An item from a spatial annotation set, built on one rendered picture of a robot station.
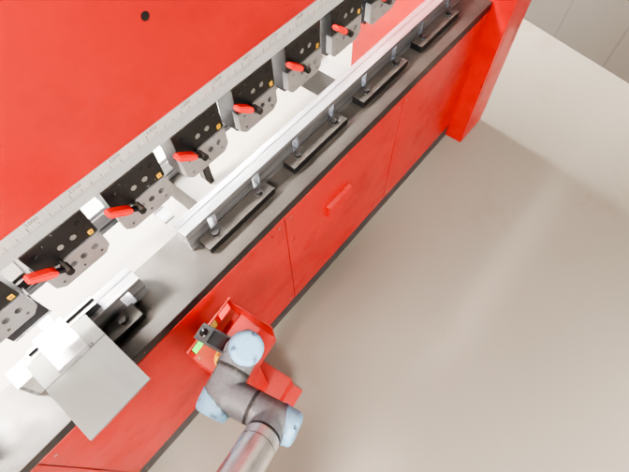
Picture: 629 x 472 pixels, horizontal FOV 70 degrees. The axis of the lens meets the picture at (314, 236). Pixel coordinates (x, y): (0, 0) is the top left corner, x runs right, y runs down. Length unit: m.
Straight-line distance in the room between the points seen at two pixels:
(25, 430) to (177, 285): 0.53
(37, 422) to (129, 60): 0.96
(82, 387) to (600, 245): 2.48
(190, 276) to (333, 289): 1.04
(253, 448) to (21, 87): 0.73
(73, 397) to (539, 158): 2.64
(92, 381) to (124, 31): 0.81
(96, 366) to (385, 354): 1.35
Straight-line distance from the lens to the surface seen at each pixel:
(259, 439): 0.93
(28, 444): 1.46
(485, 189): 2.77
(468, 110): 2.77
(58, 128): 0.94
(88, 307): 1.35
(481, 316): 2.39
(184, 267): 1.45
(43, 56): 0.88
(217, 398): 1.00
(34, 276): 1.06
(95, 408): 1.26
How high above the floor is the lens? 2.13
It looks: 61 degrees down
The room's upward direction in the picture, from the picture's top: 2 degrees counter-clockwise
